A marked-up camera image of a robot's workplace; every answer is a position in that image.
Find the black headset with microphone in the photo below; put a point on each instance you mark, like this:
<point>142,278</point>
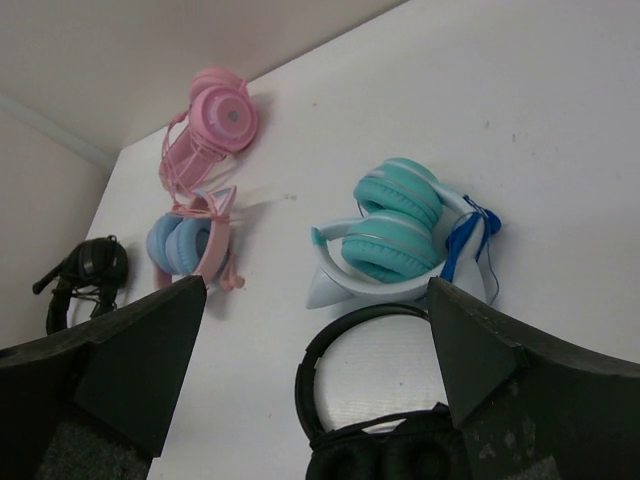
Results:
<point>94,270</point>

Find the blue pink cat-ear headphones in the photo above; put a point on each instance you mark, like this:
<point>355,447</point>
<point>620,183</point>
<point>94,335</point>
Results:
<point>195,239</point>

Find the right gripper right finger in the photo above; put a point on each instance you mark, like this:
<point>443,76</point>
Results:
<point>530,405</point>

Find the teal white cat-ear headphones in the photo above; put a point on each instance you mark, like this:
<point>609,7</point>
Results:
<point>411,228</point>

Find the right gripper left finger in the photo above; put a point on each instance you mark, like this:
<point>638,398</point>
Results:
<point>96,401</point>

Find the black on-ear headphones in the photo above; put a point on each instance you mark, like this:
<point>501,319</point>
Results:
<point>420,444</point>

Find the pink over-ear headphones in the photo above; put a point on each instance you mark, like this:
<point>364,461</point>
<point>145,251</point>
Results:
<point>220,121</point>

